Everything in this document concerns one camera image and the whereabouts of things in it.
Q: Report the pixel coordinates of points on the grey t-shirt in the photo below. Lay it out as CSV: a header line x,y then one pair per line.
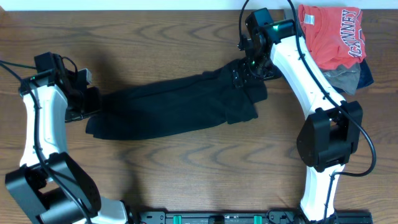
x,y
343,79

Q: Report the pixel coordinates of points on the navy blue garment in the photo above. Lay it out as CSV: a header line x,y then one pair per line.
x,y
351,79

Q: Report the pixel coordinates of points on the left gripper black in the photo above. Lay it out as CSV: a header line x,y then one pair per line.
x,y
86,101

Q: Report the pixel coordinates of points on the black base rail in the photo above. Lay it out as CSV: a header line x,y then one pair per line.
x,y
270,217

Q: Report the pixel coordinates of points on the red printed t-shirt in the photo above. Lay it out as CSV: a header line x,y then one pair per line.
x,y
332,34

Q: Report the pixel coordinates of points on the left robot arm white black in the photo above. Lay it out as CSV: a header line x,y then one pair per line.
x,y
49,186

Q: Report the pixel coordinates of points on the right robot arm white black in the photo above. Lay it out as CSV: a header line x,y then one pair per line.
x,y
330,133

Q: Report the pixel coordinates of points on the black t-shirt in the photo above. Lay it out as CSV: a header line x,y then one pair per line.
x,y
178,106

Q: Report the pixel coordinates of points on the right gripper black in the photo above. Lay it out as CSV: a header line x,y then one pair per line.
x,y
274,73

